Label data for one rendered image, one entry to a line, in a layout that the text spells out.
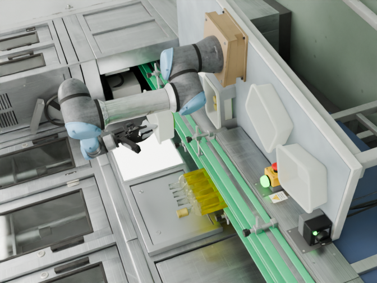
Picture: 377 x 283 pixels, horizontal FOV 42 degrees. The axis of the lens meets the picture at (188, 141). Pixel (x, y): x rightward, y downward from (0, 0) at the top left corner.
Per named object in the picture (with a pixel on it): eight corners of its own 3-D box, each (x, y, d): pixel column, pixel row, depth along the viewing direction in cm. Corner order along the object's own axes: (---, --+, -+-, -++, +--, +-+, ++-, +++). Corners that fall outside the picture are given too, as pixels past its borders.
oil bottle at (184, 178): (221, 170, 228) (178, 184, 223) (220, 161, 224) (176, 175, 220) (226, 178, 223) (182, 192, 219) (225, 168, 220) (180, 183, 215)
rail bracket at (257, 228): (274, 220, 178) (240, 232, 176) (275, 206, 174) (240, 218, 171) (280, 228, 175) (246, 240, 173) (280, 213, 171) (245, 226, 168)
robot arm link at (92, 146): (74, 128, 212) (79, 134, 223) (81, 152, 210) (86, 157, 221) (92, 122, 213) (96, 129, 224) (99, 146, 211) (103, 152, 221)
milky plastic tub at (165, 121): (160, 82, 224) (142, 87, 222) (177, 115, 210) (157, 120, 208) (162, 109, 237) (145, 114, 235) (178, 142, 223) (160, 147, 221)
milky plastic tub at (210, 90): (221, 109, 242) (205, 113, 240) (219, 69, 228) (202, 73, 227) (236, 127, 229) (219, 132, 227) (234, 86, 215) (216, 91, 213)
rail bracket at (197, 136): (212, 149, 229) (187, 156, 227) (210, 119, 219) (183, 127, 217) (215, 153, 227) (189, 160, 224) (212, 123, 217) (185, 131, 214)
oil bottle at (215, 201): (237, 194, 214) (191, 209, 210) (236, 185, 211) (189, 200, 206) (242, 202, 210) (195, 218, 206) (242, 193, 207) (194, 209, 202)
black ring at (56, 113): (84, 117, 292) (49, 126, 288) (76, 86, 279) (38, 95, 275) (86, 121, 288) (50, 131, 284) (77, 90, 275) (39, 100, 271)
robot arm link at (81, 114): (200, 65, 189) (58, 97, 173) (212, 101, 185) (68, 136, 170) (193, 78, 200) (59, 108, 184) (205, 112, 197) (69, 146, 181)
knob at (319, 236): (326, 237, 165) (332, 245, 163) (315, 242, 164) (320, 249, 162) (327, 228, 163) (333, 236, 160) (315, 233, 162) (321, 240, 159)
